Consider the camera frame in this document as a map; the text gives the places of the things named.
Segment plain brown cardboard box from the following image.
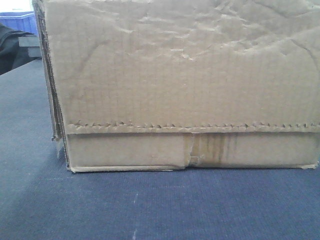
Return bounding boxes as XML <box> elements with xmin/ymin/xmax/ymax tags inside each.
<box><xmin>33</xmin><ymin>0</ymin><xmax>320</xmax><ymax>173</ymax></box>

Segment dark blue table cloth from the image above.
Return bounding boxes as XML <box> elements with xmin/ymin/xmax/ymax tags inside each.
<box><xmin>0</xmin><ymin>60</ymin><xmax>320</xmax><ymax>240</ymax></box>

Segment grey block background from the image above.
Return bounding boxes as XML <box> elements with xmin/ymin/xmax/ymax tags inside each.
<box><xmin>18</xmin><ymin>36</ymin><xmax>42</xmax><ymax>58</ymax></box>

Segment black fabric object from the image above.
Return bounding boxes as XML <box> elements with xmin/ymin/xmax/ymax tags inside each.
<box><xmin>0</xmin><ymin>23</ymin><xmax>33</xmax><ymax>75</ymax></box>

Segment blue plastic bin background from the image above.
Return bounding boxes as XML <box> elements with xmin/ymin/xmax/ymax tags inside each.
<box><xmin>0</xmin><ymin>11</ymin><xmax>38</xmax><ymax>35</ymax></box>

